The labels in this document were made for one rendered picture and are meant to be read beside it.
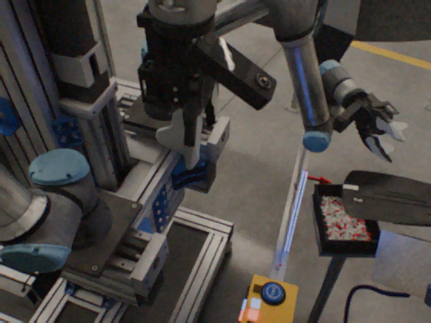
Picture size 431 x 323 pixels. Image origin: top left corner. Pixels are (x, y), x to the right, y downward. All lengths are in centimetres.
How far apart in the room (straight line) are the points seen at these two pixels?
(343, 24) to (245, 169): 135
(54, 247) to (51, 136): 37
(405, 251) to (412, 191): 17
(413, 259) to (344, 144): 179
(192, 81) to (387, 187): 64
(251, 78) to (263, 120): 240
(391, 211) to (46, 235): 70
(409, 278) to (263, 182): 152
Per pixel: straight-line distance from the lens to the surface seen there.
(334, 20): 144
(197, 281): 189
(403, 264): 113
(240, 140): 275
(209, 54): 50
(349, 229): 135
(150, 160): 134
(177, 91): 53
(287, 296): 94
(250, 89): 50
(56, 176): 90
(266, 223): 233
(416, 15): 278
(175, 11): 46
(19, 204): 82
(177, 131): 55
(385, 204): 98
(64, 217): 88
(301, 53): 107
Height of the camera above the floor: 191
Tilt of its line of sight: 48 degrees down
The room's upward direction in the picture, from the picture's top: straight up
